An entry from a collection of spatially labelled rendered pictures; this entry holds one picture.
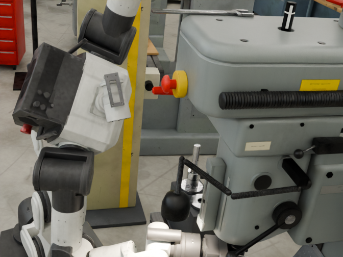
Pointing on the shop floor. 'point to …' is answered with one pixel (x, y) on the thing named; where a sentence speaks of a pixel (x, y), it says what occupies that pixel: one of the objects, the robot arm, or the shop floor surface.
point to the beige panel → (125, 218)
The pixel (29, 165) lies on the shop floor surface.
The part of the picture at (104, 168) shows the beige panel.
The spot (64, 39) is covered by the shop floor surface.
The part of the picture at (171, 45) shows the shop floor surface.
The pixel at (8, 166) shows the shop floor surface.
